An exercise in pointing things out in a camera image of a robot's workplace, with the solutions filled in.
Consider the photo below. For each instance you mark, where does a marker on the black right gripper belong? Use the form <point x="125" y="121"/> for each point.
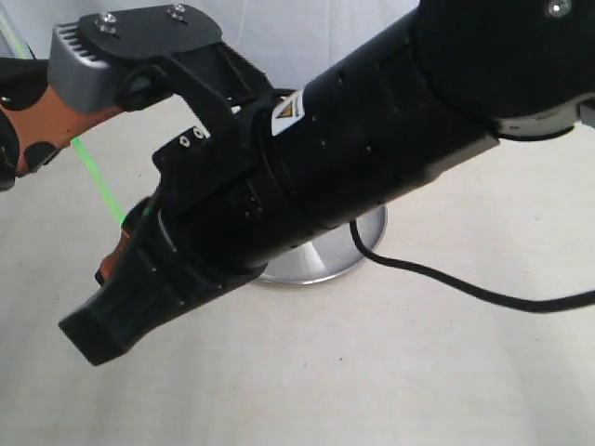
<point x="224" y="208"/>

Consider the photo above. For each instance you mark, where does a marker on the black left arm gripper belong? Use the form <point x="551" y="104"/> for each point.
<point x="35" y="123"/>

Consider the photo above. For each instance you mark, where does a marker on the green translucent straw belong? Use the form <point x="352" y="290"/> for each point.
<point x="99" y="181"/>

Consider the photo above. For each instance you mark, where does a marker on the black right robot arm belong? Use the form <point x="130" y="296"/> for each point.
<point x="439" y="86"/>

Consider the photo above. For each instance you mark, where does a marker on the round metal stand base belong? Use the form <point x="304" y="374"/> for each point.
<point x="328" y="256"/>

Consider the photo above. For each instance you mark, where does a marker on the white fabric backdrop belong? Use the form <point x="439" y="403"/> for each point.
<point x="291" y="41"/>

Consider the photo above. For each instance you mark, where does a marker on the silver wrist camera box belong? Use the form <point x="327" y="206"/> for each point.
<point x="82" y="79"/>

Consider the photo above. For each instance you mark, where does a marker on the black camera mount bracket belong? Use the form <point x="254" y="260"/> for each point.
<point x="167" y="49"/>

